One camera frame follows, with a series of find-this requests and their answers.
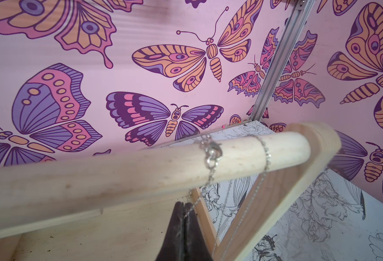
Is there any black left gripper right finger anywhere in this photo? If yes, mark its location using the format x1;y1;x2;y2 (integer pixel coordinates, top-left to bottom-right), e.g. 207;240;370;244
184;203;213;261

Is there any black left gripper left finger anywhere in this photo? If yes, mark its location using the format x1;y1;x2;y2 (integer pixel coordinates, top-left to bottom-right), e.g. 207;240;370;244
156;202;186;261

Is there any wooden jewelry display stand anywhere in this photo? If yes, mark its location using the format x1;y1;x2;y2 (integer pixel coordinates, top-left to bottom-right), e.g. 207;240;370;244
0;123;341;261

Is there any thin silver necklace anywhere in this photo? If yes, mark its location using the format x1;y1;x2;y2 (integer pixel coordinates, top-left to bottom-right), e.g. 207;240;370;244
210;134;273;261

